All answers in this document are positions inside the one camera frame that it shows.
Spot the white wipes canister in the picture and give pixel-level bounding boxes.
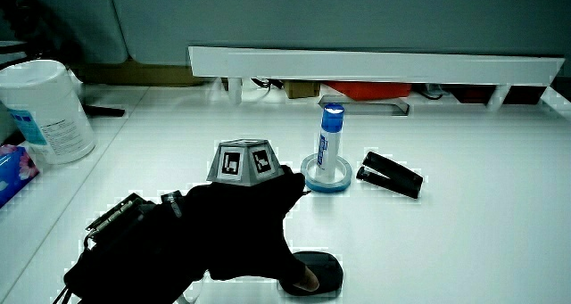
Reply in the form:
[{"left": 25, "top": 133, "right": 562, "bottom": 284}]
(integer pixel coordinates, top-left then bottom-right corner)
[{"left": 0, "top": 59, "right": 97, "bottom": 166}]

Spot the brown cardboard box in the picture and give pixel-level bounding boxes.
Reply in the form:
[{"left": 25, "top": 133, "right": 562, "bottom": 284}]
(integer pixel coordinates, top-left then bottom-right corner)
[{"left": 283, "top": 80, "right": 321, "bottom": 100}]

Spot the dark box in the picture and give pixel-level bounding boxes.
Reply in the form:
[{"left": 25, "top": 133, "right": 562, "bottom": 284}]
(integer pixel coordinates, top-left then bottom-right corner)
[{"left": 441, "top": 84, "right": 549, "bottom": 105}]

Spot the black flat object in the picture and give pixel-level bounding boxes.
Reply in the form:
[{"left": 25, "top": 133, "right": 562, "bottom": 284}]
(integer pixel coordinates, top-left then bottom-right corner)
[{"left": 82, "top": 103, "right": 127, "bottom": 118}]

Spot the brown board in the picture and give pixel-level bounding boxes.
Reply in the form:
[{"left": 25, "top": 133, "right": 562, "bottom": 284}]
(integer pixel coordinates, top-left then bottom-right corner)
[{"left": 70, "top": 61, "right": 211, "bottom": 87}]

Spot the grey metal stand base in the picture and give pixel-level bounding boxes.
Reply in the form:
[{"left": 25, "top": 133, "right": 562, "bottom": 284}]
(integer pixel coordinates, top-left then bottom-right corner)
[{"left": 317, "top": 94, "right": 410, "bottom": 117}]

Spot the blue floral tissue pack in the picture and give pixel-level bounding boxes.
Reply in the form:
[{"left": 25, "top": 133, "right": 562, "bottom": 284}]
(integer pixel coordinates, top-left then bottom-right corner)
[{"left": 0, "top": 144, "right": 40, "bottom": 210}]

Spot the black stapler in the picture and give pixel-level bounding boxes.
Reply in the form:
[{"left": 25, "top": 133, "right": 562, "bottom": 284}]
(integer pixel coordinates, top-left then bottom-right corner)
[{"left": 355, "top": 151, "right": 425, "bottom": 201}]

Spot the white monitor riser shelf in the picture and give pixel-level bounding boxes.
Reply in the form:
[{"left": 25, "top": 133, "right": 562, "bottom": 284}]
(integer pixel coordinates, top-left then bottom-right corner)
[{"left": 186, "top": 45, "right": 566, "bottom": 113}]

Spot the grey partition panel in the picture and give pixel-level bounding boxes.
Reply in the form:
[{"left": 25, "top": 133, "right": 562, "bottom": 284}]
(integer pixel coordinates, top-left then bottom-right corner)
[
  {"left": 109, "top": 0, "right": 571, "bottom": 67},
  {"left": 26, "top": 0, "right": 130, "bottom": 65}
]

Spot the black cable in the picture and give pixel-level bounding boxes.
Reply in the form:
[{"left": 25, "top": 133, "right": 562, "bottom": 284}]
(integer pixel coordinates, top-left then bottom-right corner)
[{"left": 249, "top": 77, "right": 285, "bottom": 91}]

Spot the black computer mouse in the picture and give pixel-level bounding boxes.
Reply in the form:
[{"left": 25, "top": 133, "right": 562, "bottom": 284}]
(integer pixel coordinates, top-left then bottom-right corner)
[{"left": 277, "top": 250, "right": 345, "bottom": 298}]

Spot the blue tape roll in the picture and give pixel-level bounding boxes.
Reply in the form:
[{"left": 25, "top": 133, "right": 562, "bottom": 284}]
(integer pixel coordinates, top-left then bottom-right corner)
[{"left": 300, "top": 152, "right": 353, "bottom": 194}]

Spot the white glue stick blue cap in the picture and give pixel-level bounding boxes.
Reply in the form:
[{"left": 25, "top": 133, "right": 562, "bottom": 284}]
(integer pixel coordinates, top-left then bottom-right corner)
[{"left": 314, "top": 103, "right": 346, "bottom": 184}]

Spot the orange box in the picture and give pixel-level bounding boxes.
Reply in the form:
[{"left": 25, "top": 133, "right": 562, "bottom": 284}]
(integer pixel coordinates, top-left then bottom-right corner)
[{"left": 324, "top": 80, "right": 412, "bottom": 102}]

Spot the person's left hand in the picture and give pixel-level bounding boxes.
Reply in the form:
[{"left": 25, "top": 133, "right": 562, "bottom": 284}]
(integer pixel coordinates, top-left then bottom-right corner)
[{"left": 186, "top": 137, "right": 320, "bottom": 294}]

